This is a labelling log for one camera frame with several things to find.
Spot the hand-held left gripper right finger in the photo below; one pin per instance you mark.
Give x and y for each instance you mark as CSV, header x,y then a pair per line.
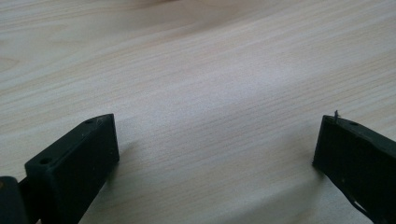
x,y
358,161

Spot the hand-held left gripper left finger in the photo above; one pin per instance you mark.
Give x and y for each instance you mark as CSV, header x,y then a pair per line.
x,y
74,168

